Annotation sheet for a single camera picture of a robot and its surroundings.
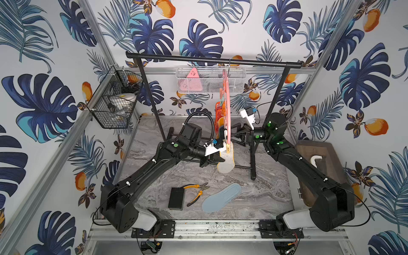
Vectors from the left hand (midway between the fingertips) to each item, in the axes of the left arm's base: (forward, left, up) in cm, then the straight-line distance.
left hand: (222, 155), depth 69 cm
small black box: (-13, +21, -24) cm, 35 cm away
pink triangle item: (+43, +18, +7) cm, 47 cm away
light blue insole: (-10, -1, -27) cm, 29 cm away
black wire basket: (+43, +64, +5) cm, 78 cm away
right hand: (+5, -1, +9) cm, 10 cm away
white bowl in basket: (+24, +51, +7) cm, 56 cm away
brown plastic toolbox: (+11, -52, -10) cm, 54 cm away
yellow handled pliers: (-5, +8, -26) cm, 28 cm away
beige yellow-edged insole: (-3, -2, -4) cm, 5 cm away
